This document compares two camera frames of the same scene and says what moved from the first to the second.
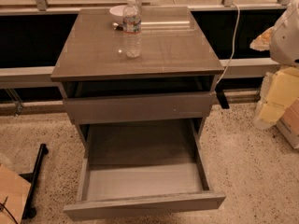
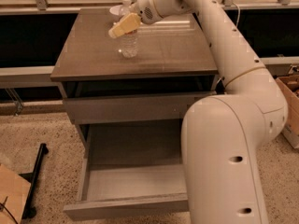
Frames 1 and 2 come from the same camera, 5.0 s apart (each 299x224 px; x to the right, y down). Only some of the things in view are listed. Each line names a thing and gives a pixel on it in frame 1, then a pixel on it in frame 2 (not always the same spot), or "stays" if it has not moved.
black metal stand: [32, 177] stays
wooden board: [14, 189] stays
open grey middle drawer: [141, 169] stays
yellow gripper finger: [262, 43] to [146, 7]
